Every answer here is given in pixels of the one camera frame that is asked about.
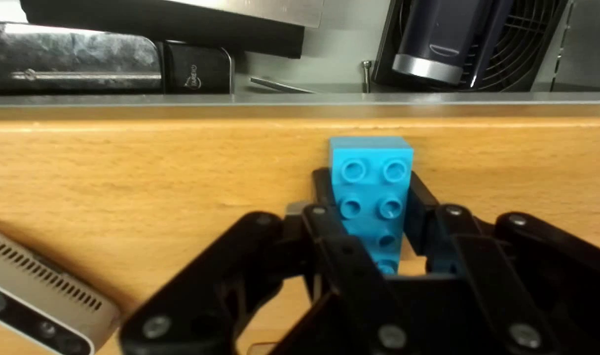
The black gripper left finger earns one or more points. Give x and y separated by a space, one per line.
248 283

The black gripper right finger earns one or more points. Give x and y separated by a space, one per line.
510 283

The blue toy building block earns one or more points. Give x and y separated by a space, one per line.
372 190

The grey metal cabinet drawer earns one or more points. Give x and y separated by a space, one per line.
341 62

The black case with logo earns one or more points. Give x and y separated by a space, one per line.
199 70

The dark cylinder with silver band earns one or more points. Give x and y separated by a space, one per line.
445 40

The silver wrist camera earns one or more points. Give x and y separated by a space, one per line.
31 297

